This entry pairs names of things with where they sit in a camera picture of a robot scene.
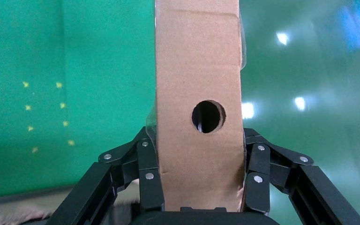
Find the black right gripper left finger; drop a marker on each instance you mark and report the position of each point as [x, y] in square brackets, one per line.
[149, 186]

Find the small cardboard box with hole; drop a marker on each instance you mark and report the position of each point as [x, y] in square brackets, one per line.
[195, 62]

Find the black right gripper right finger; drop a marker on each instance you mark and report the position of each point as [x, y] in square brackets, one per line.
[257, 186]

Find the green tablecloth with yellow marks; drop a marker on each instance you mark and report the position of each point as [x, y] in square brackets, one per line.
[90, 93]

